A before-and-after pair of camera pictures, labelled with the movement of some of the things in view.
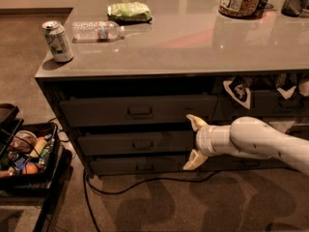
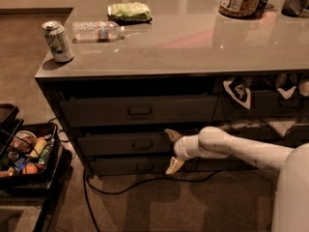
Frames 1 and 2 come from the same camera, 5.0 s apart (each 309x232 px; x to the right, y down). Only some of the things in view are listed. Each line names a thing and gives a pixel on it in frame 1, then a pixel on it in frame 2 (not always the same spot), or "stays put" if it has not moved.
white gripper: [203, 139] → [179, 148]
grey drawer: [135, 143] stays put
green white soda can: [58, 41] stays put
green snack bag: [128, 13] stays put
